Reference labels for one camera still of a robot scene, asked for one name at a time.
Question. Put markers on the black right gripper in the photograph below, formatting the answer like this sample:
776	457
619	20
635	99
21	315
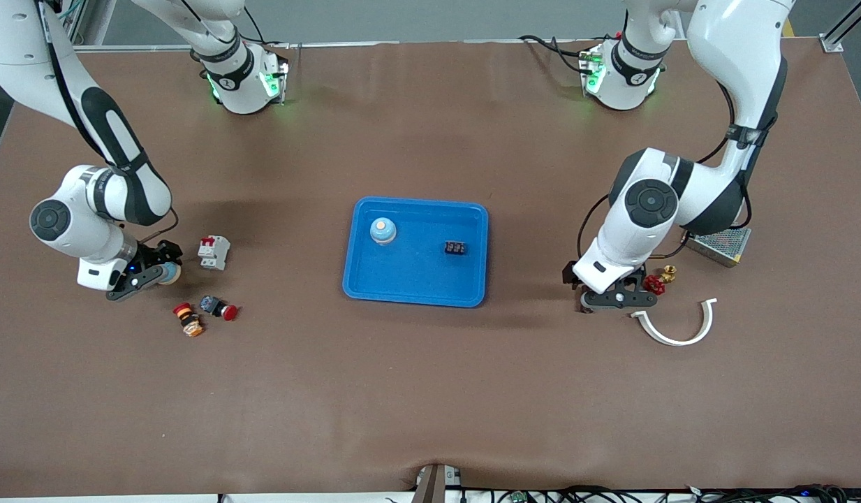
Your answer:
153	253

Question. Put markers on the blue service bell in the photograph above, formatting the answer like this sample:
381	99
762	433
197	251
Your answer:
172	274
383	230

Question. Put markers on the black terminal block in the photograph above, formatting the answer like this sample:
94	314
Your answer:
455	248

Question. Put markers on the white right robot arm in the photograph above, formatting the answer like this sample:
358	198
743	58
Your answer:
95	244

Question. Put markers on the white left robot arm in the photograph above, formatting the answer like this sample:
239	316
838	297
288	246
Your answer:
626	244

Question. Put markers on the blue plastic tray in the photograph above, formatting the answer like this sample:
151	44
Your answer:
416	279

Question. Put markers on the white circuit breaker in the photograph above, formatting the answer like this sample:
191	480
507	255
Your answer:
214	253

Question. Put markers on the red mushroom push button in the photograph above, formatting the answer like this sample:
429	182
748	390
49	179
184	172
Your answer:
210	305

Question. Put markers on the small red orange push button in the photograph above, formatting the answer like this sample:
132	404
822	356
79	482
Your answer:
189	321

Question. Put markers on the white half-round pipe clamp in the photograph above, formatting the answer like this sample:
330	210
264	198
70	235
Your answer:
678	342

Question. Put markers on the metal mesh power supply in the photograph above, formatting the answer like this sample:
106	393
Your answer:
723	244

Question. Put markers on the brown table mat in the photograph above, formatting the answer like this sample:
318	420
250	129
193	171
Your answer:
430	391

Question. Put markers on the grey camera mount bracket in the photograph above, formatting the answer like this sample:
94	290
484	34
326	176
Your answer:
436	485

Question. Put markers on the aluminium frame profile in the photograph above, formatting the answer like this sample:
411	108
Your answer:
832	43

